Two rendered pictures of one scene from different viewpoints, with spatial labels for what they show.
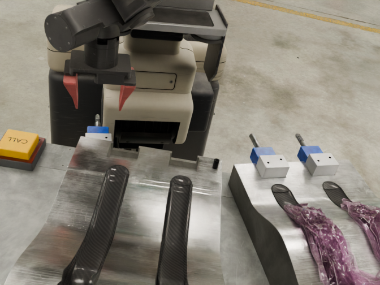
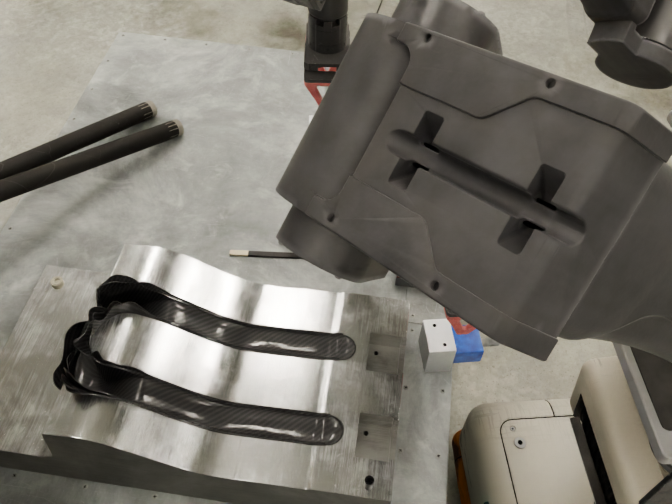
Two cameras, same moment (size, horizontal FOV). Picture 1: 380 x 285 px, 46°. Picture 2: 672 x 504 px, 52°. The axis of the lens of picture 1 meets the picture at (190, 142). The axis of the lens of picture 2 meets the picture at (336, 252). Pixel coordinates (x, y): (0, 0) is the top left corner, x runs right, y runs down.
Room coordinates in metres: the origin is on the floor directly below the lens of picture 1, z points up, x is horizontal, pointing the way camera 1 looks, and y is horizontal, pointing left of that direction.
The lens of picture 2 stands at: (0.61, -0.31, 1.62)
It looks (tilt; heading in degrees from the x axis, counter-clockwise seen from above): 52 degrees down; 100
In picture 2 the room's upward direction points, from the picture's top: 2 degrees clockwise
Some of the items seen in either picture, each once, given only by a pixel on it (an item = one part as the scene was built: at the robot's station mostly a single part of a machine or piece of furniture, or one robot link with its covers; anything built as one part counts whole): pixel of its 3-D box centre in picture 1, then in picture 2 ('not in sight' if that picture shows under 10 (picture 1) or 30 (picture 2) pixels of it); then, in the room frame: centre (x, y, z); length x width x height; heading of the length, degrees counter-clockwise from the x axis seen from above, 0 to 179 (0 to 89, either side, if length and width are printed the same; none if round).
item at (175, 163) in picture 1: (182, 168); (375, 443); (0.61, 0.00, 0.87); 0.05 x 0.05 x 0.04; 3
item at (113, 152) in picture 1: (123, 159); (385, 361); (0.60, 0.11, 0.87); 0.05 x 0.05 x 0.04; 3
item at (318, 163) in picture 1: (309, 154); not in sight; (0.75, -0.25, 0.86); 0.13 x 0.05 x 0.05; 21
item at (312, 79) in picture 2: not in sight; (327, 82); (0.44, 0.51, 0.96); 0.07 x 0.07 x 0.09; 12
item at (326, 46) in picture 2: not in sight; (327, 31); (0.43, 0.54, 1.03); 0.10 x 0.07 x 0.07; 102
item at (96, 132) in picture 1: (97, 134); (471, 343); (0.71, 0.19, 0.83); 0.13 x 0.05 x 0.05; 17
